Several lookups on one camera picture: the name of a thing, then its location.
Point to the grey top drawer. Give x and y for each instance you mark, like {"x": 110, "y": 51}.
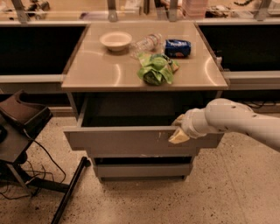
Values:
{"x": 132, "y": 126}

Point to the blue soda can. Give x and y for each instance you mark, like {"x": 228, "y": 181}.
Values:
{"x": 176, "y": 48}

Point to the white bowl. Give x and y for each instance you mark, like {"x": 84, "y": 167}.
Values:
{"x": 116, "y": 41}

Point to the grey drawer cabinet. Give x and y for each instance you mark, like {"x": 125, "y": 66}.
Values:
{"x": 95, "y": 70}

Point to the grey bottom drawer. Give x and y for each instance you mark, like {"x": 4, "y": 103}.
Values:
{"x": 142, "y": 171}

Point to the grey drawer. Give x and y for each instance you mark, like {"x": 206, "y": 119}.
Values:
{"x": 142, "y": 171}
{"x": 132, "y": 126}

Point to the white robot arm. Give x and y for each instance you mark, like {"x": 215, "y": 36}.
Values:
{"x": 223, "y": 116}

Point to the green chip bag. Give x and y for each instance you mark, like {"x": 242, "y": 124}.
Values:
{"x": 156, "y": 69}

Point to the clear plastic bottle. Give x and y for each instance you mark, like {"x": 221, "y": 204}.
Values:
{"x": 146, "y": 44}

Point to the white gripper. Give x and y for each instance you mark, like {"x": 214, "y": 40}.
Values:
{"x": 188, "y": 125}

